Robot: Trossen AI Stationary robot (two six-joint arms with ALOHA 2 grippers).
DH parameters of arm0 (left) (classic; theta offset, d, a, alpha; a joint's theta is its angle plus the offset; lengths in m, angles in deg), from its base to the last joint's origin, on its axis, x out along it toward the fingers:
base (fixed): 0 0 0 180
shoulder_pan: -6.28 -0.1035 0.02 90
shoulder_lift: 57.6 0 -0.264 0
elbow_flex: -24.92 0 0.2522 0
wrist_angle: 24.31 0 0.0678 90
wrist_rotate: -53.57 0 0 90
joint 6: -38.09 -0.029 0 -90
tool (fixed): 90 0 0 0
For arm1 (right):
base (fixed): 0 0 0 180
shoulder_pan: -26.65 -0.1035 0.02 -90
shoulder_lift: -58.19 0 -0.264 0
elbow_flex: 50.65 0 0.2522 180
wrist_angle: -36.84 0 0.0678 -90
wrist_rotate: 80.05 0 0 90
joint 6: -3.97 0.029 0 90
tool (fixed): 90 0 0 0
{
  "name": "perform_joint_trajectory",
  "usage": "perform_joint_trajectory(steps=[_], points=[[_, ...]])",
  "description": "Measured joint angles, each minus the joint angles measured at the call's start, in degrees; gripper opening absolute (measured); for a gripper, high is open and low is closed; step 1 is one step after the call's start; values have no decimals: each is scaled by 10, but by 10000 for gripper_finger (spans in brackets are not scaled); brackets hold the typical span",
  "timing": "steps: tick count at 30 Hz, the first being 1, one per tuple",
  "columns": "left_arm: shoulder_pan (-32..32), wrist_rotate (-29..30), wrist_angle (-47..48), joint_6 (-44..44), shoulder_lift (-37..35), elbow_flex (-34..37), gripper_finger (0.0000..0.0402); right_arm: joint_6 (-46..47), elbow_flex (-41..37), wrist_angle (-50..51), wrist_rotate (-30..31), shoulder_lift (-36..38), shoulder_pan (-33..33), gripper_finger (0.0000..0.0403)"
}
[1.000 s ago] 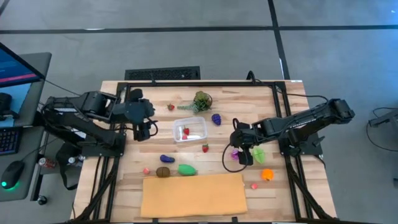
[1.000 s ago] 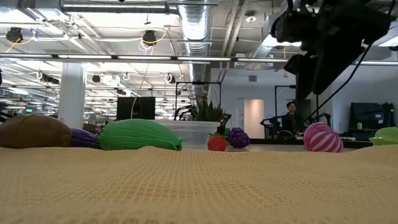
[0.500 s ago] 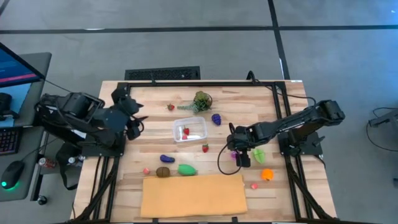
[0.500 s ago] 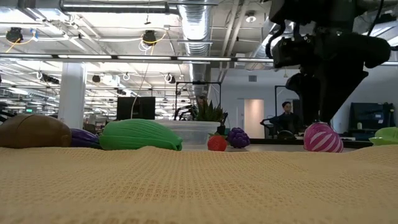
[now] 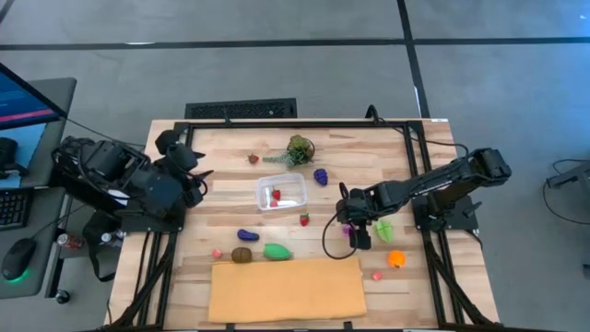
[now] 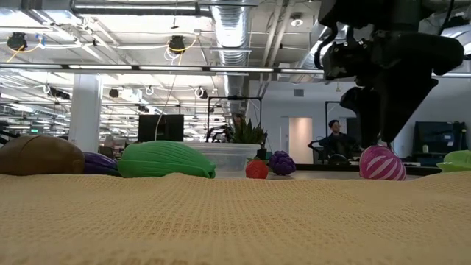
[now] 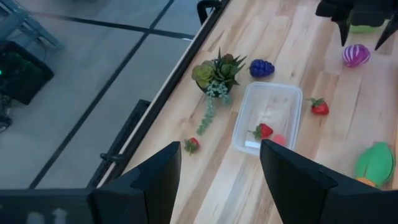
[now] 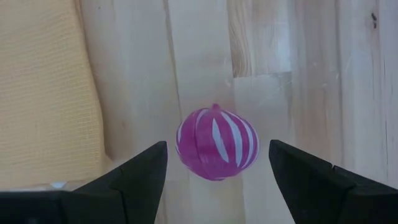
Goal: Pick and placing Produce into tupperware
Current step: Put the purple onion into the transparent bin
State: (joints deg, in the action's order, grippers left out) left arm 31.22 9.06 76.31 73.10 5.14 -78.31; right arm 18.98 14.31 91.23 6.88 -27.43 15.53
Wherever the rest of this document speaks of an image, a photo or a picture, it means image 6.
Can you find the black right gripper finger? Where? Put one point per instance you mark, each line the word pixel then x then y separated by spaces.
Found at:
pixel 404 106
pixel 368 110

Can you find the pink white striped toy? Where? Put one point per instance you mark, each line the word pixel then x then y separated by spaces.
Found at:
pixel 382 163

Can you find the light green toy vegetable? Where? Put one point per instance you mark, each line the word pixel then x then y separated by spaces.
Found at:
pixel 458 160

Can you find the purple toy grapes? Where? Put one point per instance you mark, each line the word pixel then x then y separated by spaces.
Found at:
pixel 282 163

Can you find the red toy strawberry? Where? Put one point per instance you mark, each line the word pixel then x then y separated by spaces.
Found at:
pixel 257 170

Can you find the purple toy eggplant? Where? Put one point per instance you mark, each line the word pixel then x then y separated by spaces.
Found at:
pixel 99 163

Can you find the brown toy kiwi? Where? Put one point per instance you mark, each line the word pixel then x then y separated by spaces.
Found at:
pixel 40 156

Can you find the black background robot arm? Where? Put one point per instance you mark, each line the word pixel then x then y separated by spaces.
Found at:
pixel 219 134

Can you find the clear plastic tupperware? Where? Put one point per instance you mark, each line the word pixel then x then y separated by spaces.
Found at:
pixel 235 158

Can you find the person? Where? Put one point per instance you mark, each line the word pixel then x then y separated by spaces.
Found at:
pixel 333 143

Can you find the succulent plant in black pot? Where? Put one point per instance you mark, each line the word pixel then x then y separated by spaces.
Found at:
pixel 246 134

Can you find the yellow waffle cloth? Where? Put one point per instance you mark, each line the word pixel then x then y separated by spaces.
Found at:
pixel 235 221

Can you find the green ribbed toy vegetable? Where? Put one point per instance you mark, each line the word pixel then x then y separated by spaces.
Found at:
pixel 162 160

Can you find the overhead light bar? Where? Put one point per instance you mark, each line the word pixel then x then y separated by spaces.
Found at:
pixel 147 68

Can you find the white building column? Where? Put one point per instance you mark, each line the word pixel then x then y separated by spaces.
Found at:
pixel 85 110

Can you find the black background gantry frame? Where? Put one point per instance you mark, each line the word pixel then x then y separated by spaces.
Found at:
pixel 326 110
pixel 235 98

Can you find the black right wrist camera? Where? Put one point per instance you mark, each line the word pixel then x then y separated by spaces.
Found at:
pixel 346 60

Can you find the silver ventilation duct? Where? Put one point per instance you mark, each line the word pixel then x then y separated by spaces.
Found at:
pixel 232 37

